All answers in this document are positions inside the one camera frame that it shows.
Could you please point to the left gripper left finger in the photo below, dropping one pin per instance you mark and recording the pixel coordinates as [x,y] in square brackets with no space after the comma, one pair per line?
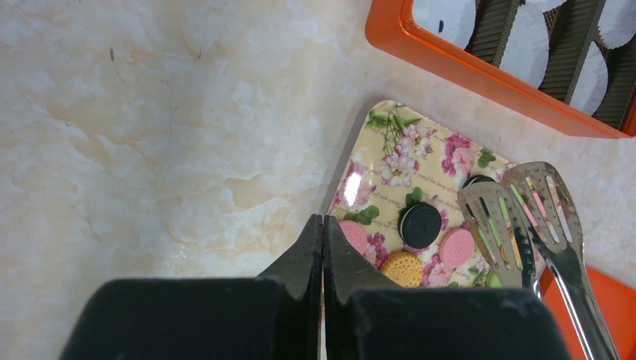
[275,315]

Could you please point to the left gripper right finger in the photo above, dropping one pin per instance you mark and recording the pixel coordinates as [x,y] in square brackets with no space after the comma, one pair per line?
[369,316]

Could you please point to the orange cookie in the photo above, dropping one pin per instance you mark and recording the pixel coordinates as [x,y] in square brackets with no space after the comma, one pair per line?
[404,268]

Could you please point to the floral serving tray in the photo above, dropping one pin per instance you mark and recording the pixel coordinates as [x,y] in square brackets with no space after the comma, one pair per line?
[401,158]

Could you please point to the black cookie two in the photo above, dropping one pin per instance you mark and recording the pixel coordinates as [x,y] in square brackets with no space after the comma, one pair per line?
[419,225]

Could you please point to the black cookie three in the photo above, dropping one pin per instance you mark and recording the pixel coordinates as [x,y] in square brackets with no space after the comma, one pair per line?
[477,179]

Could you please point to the metal serving tongs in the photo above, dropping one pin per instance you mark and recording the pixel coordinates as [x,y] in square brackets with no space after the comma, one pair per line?
[530,210]

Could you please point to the orange compartment box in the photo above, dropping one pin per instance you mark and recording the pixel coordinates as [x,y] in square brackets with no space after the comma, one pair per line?
[390,27]

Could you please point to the pink cookie left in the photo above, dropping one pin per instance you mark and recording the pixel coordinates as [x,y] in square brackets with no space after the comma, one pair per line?
[354,234]

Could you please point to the pink cookie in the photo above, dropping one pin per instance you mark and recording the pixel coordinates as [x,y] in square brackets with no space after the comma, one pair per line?
[456,248]
[354,234]

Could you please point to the pink cookie centre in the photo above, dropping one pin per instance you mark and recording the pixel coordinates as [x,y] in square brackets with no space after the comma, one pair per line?
[456,248]

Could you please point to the orange box lid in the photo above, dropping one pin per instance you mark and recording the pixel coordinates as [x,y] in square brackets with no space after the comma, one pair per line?
[617,304]

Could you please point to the white paper cup three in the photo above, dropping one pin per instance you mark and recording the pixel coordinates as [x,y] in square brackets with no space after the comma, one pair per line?
[527,49]

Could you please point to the white paper cup one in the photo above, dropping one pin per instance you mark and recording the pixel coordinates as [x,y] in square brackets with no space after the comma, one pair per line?
[452,20]

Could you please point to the white paper cup four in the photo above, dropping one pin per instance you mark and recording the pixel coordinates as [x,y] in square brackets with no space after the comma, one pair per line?
[592,83]

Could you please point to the white paper cup two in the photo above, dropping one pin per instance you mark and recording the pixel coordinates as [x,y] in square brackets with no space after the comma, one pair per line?
[616,24]

